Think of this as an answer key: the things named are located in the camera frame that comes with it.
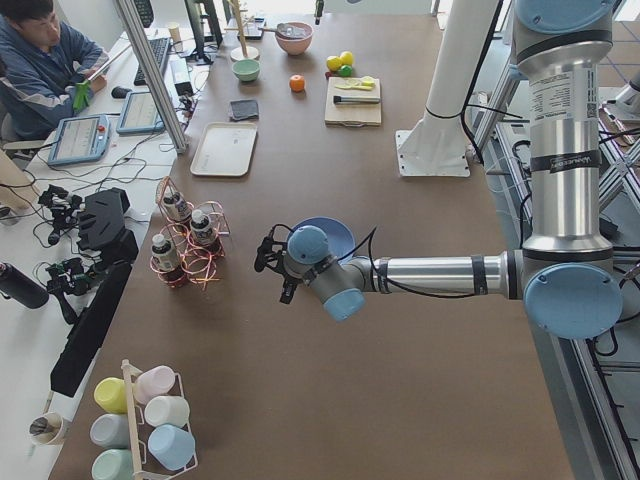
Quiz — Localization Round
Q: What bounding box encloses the grey cup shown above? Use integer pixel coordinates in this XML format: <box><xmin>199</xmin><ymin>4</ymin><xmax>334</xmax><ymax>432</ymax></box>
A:
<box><xmin>89</xmin><ymin>413</ymin><xmax>130</xmax><ymax>449</ymax></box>

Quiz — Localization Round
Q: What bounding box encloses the tea bottle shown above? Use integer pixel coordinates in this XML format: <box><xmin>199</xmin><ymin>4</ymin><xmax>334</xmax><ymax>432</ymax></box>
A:
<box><xmin>190</xmin><ymin>209</ymin><xmax>220</xmax><ymax>252</ymax></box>
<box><xmin>162</xmin><ymin>192</ymin><xmax>191</xmax><ymax>222</ymax></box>
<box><xmin>151</xmin><ymin>233</ymin><xmax>187</xmax><ymax>287</ymax></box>

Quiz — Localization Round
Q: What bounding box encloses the copper wire bottle rack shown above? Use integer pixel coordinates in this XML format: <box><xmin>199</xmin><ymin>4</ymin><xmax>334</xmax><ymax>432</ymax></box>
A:
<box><xmin>149</xmin><ymin>176</ymin><xmax>230</xmax><ymax>289</ymax></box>

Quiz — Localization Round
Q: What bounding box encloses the yellow lemon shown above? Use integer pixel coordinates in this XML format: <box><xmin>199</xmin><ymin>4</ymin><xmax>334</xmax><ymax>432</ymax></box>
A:
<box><xmin>339</xmin><ymin>51</ymin><xmax>354</xmax><ymax>66</ymax></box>
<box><xmin>326</xmin><ymin>56</ymin><xmax>343</xmax><ymax>72</ymax></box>

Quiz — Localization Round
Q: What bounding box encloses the white cup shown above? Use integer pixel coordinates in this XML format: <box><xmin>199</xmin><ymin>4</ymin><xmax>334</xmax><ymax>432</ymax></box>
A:
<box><xmin>144</xmin><ymin>395</ymin><xmax>190</xmax><ymax>428</ymax></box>

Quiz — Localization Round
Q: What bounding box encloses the white right robot column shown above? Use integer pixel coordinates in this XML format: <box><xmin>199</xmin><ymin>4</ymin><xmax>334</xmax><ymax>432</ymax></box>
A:
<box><xmin>424</xmin><ymin>0</ymin><xmax>503</xmax><ymax>132</ymax></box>

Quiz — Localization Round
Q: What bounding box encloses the paper cup with utensils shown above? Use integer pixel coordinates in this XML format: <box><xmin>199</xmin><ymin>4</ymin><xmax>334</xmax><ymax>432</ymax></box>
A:
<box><xmin>29</xmin><ymin>412</ymin><xmax>69</xmax><ymax>445</ymax></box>

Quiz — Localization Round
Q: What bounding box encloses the yellow plastic knife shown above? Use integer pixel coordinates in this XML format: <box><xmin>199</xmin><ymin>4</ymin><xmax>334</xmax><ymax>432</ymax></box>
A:
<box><xmin>334</xmin><ymin>83</ymin><xmax>375</xmax><ymax>91</ymax></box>

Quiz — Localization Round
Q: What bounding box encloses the blue plate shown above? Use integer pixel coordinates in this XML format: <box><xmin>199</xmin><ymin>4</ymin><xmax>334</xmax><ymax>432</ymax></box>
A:
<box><xmin>292</xmin><ymin>216</ymin><xmax>356</xmax><ymax>264</ymax></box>

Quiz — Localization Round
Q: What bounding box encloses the wooden cup rack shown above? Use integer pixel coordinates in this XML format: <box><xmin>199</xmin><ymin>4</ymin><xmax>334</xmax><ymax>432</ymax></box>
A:
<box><xmin>121</xmin><ymin>359</ymin><xmax>199</xmax><ymax>480</ymax></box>

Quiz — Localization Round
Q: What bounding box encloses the tea bottle lower left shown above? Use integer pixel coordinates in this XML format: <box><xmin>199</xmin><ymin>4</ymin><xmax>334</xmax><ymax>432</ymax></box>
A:
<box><xmin>190</xmin><ymin>209</ymin><xmax>220</xmax><ymax>252</ymax></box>

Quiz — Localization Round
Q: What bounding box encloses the wooden cutting board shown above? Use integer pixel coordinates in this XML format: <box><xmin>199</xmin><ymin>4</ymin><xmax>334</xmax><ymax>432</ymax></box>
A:
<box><xmin>324</xmin><ymin>77</ymin><xmax>382</xmax><ymax>127</ymax></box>

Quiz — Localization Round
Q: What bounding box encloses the grey folded cloth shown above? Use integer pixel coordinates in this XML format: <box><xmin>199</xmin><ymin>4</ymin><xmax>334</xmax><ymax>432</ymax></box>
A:
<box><xmin>229</xmin><ymin>99</ymin><xmax>259</xmax><ymax>121</ymax></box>

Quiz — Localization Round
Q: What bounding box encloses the black water bottle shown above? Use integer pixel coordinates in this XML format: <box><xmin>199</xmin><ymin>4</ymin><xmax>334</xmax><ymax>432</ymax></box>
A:
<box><xmin>1</xmin><ymin>263</ymin><xmax>49</xmax><ymax>309</ymax></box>

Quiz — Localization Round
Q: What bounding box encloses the steel ice scoop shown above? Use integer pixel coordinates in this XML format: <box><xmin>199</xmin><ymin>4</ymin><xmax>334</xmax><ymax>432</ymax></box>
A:
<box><xmin>260</xmin><ymin>23</ymin><xmax>307</xmax><ymax>39</ymax></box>

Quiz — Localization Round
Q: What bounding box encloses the teach pendant right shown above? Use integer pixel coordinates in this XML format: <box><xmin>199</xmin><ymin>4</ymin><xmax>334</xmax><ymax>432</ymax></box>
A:
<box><xmin>116</xmin><ymin>91</ymin><xmax>164</xmax><ymax>136</ymax></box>

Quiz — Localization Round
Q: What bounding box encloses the yellow lemon lower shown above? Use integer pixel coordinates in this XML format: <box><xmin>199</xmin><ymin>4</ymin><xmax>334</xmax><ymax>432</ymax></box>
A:
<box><xmin>326</xmin><ymin>56</ymin><xmax>343</xmax><ymax>72</ymax></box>

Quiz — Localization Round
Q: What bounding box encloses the black computer mouse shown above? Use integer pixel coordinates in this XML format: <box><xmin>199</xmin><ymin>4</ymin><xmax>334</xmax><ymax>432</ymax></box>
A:
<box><xmin>111</xmin><ymin>86</ymin><xmax>131</xmax><ymax>99</ymax></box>

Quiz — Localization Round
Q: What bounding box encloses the lemon half on board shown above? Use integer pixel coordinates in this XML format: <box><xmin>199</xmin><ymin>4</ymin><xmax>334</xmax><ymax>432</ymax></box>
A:
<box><xmin>361</xmin><ymin>76</ymin><xmax>375</xmax><ymax>87</ymax></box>

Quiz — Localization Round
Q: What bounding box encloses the tea bottle lower right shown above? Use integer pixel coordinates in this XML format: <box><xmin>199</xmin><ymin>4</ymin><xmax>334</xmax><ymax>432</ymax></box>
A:
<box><xmin>151</xmin><ymin>233</ymin><xmax>187</xmax><ymax>287</ymax></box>

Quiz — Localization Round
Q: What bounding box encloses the seated person blue jacket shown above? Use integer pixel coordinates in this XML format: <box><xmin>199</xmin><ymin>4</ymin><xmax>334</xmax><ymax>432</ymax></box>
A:
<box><xmin>1</xmin><ymin>1</ymin><xmax>108</xmax><ymax>140</ymax></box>

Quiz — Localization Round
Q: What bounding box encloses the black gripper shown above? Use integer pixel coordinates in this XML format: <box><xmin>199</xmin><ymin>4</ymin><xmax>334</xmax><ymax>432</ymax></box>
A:
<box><xmin>254</xmin><ymin>224</ymin><xmax>302</xmax><ymax>304</ymax></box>

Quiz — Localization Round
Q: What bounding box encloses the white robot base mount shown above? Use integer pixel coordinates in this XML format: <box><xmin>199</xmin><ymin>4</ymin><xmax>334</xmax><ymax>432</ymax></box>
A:
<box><xmin>395</xmin><ymin>128</ymin><xmax>470</xmax><ymax>178</ymax></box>

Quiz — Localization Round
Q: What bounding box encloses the tea bottle upper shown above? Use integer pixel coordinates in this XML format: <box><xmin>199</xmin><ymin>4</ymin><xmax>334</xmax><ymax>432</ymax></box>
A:
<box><xmin>162</xmin><ymin>192</ymin><xmax>191</xmax><ymax>222</ymax></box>

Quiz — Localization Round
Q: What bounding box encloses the blue cup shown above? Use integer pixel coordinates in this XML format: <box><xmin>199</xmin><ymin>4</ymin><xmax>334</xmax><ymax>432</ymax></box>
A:
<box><xmin>147</xmin><ymin>424</ymin><xmax>195</xmax><ymax>471</ymax></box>

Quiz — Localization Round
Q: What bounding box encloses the wooden stand with base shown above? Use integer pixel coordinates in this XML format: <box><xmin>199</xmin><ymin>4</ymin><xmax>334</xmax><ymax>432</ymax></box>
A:
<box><xmin>226</xmin><ymin>0</ymin><xmax>260</xmax><ymax>62</ymax></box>

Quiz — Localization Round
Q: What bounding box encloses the green bowl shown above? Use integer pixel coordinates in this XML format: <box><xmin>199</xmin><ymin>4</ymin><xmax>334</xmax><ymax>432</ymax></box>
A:
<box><xmin>232</xmin><ymin>59</ymin><xmax>261</xmax><ymax>82</ymax></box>

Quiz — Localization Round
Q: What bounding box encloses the cream rabbit tray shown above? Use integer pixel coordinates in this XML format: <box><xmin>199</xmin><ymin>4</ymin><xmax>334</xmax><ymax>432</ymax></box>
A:
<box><xmin>190</xmin><ymin>122</ymin><xmax>258</xmax><ymax>177</ymax></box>

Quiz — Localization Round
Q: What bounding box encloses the teach pendant left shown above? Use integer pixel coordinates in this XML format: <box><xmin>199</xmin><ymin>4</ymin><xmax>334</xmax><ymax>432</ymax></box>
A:
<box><xmin>47</xmin><ymin>114</ymin><xmax>110</xmax><ymax>166</ymax></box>

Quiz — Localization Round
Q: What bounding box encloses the black keyboard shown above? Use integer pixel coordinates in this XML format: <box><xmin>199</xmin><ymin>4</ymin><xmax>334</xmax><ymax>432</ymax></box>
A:
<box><xmin>133</xmin><ymin>37</ymin><xmax>171</xmax><ymax>86</ymax></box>

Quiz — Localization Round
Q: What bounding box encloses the orange fruit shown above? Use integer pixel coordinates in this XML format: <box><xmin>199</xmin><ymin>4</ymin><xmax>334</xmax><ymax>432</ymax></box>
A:
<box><xmin>289</xmin><ymin>74</ymin><xmax>306</xmax><ymax>93</ymax></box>

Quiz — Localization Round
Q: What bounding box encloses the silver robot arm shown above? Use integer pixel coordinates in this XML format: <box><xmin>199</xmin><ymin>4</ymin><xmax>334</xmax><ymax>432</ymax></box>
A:
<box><xmin>254</xmin><ymin>1</ymin><xmax>623</xmax><ymax>339</ymax></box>

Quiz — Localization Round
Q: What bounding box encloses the teach pendant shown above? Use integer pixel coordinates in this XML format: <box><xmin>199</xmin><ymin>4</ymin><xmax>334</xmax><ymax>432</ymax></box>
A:
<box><xmin>116</xmin><ymin>91</ymin><xmax>164</xmax><ymax>136</ymax></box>
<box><xmin>47</xmin><ymin>114</ymin><xmax>110</xmax><ymax>166</ymax></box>

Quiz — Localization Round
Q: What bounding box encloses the green lime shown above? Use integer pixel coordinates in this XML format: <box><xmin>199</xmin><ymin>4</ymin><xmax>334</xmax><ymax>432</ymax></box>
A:
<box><xmin>336</xmin><ymin>64</ymin><xmax>353</xmax><ymax>77</ymax></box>

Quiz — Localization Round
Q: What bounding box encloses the mint cup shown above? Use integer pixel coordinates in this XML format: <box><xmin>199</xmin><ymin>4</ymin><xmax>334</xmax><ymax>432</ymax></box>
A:
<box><xmin>91</xmin><ymin>449</ymin><xmax>134</xmax><ymax>480</ymax></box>

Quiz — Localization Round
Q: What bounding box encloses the yellow lemon upper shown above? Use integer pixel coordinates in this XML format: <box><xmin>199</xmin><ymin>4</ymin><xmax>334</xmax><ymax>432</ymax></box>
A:
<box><xmin>339</xmin><ymin>51</ymin><xmax>354</xmax><ymax>66</ymax></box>

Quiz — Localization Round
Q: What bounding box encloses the steel muddler black tip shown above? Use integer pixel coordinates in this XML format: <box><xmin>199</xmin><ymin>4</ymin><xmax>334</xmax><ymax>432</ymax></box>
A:
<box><xmin>332</xmin><ymin>95</ymin><xmax>381</xmax><ymax>105</ymax></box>

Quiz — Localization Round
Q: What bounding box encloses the yellow cup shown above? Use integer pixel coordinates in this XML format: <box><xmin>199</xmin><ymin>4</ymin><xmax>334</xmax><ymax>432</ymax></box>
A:
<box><xmin>93</xmin><ymin>377</ymin><xmax>127</xmax><ymax>414</ymax></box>

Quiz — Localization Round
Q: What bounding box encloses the aluminium frame post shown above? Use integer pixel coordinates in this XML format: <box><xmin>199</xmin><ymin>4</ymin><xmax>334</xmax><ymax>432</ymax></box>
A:
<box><xmin>114</xmin><ymin>0</ymin><xmax>188</xmax><ymax>154</ymax></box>

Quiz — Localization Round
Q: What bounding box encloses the pink cup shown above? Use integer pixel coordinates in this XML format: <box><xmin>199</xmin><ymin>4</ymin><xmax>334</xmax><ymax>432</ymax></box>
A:
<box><xmin>133</xmin><ymin>365</ymin><xmax>175</xmax><ymax>404</ymax></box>

